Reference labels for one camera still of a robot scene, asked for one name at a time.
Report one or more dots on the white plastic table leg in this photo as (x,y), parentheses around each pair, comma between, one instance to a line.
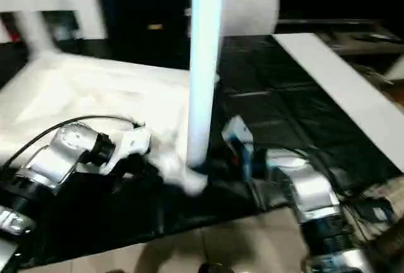
(205,64)
(38,33)

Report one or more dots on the black couch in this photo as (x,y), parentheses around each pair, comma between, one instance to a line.
(142,1)

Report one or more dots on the dark robot foot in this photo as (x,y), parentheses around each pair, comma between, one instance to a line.
(211,268)

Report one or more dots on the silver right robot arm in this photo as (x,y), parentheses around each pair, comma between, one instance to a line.
(312,191)

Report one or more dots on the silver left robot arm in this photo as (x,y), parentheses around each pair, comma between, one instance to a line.
(53,159)

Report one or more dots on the white plastic table top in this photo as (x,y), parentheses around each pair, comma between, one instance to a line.
(94,96)

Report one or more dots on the white storage box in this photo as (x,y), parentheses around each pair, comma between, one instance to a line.
(396,67)

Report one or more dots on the grey cushion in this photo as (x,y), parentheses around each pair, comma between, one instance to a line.
(252,10)

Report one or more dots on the black round floor device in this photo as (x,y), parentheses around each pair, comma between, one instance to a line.
(378,213)

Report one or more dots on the dark low tv bench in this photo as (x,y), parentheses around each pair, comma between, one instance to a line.
(347,45)

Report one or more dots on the small brown label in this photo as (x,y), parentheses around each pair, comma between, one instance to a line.
(154,26)

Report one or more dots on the black table mat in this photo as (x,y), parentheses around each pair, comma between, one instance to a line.
(284,112)

